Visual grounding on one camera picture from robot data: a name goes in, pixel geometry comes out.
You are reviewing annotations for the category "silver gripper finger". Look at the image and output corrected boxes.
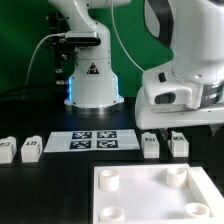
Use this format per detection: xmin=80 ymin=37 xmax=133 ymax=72
xmin=160 ymin=129 xmax=171 ymax=142
xmin=210 ymin=124 xmax=222 ymax=137

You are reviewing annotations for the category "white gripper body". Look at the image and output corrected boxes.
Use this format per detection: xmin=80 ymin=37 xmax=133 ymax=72
xmin=135 ymin=89 xmax=224 ymax=130

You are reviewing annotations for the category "white square tabletop tray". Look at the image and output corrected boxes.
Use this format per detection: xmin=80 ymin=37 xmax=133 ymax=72
xmin=92 ymin=164 xmax=224 ymax=224

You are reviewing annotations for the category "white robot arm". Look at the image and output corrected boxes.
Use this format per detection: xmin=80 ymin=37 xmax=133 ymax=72
xmin=48 ymin=0 xmax=224 ymax=130

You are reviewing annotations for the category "white sheet with markers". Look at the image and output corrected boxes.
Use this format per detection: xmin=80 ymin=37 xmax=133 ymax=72
xmin=44 ymin=129 xmax=140 ymax=153

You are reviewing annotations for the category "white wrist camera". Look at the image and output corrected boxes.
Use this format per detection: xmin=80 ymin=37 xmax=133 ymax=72
xmin=142 ymin=62 xmax=202 ymax=109

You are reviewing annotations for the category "black camera on mount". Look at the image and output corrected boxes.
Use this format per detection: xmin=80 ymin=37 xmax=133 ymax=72
xmin=65 ymin=31 xmax=101 ymax=46

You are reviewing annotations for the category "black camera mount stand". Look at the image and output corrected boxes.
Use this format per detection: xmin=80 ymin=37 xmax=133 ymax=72
xmin=47 ymin=12 xmax=75 ymax=86

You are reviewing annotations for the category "white camera cable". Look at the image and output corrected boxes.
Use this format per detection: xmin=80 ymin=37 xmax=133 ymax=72
xmin=21 ymin=32 xmax=67 ymax=100

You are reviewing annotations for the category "black cable bundle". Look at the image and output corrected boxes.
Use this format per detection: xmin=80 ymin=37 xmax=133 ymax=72
xmin=0 ymin=83 xmax=69 ymax=100

